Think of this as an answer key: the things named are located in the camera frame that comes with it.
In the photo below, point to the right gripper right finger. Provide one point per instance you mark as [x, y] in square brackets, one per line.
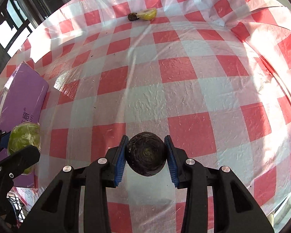
[187, 173]

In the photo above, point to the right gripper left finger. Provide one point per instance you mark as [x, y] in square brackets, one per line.
[106, 172]

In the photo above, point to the green fruit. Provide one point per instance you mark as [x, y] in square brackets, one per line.
[22, 135]

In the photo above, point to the dark passion fruit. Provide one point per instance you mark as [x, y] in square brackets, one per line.
[146, 154]
[133, 17]

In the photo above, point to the halved pear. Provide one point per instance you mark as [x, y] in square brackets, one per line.
[147, 15]

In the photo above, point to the purple cardboard box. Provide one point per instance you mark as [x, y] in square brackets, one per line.
[22, 98]

